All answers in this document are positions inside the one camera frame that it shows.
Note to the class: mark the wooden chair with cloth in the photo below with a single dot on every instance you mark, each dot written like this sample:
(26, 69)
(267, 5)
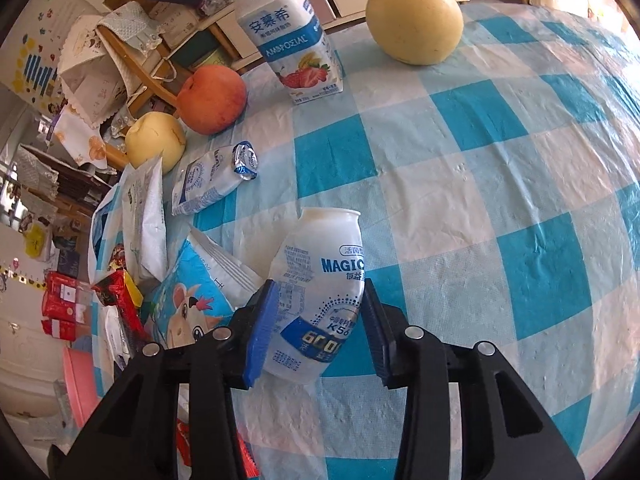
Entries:
(95, 65)

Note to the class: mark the stack of red boxes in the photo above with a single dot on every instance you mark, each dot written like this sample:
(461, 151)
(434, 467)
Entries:
(62, 305)

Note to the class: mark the red snack packet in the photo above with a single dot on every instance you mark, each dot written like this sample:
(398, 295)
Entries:
(245, 452)
(117, 292)

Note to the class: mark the orange print white cloth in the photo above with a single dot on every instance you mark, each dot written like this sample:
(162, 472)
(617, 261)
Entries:
(82, 137)

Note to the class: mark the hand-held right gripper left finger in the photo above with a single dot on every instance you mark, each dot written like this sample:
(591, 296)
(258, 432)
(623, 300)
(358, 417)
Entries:
(262, 335)

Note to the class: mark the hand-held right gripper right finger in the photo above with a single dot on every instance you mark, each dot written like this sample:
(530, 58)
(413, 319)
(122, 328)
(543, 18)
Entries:
(375, 332)

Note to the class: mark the blue cartoon cow packet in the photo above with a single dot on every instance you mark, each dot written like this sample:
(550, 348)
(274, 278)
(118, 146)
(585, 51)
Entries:
(187, 305)

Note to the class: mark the tall white yogurt bottle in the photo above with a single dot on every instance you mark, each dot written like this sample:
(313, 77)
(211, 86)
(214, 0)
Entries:
(282, 35)

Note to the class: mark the red apple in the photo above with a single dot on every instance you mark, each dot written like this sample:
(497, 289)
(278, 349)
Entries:
(212, 99)

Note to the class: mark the crushed white plastic bottle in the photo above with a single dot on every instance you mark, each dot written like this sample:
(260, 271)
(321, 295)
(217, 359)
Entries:
(320, 280)

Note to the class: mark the blue checked tablecloth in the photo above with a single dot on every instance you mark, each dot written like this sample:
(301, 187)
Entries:
(475, 200)

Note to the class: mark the yellow pear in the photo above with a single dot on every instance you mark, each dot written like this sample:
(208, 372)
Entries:
(412, 22)
(155, 141)

